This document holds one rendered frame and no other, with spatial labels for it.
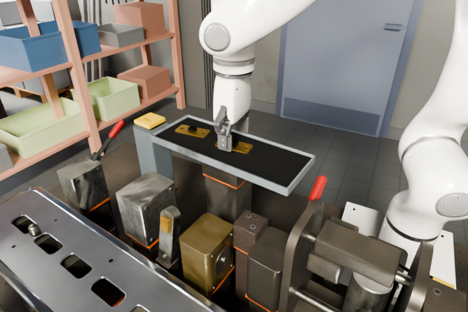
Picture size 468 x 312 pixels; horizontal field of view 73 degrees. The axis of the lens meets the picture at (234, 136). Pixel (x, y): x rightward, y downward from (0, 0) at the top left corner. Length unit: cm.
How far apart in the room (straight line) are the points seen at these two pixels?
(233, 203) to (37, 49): 205
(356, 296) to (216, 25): 48
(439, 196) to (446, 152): 10
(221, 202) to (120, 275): 27
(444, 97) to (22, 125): 294
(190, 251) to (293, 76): 282
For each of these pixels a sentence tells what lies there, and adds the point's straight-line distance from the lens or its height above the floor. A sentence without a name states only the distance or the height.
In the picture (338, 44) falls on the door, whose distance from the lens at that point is 314.
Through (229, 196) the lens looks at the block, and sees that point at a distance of 77.
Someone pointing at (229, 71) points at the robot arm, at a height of 135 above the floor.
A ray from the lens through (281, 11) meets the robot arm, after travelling 53.
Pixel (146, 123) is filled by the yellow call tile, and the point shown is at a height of 116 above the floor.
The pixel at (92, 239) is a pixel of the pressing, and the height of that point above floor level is 100.
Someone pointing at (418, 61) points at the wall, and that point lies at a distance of 317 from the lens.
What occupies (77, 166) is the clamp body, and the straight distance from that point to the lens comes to 94.
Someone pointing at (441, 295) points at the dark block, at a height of 112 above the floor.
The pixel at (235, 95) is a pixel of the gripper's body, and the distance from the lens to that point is 63.
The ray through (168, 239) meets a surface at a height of 105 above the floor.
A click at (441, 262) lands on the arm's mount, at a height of 79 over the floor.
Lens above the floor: 155
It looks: 30 degrees down
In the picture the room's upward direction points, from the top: straight up
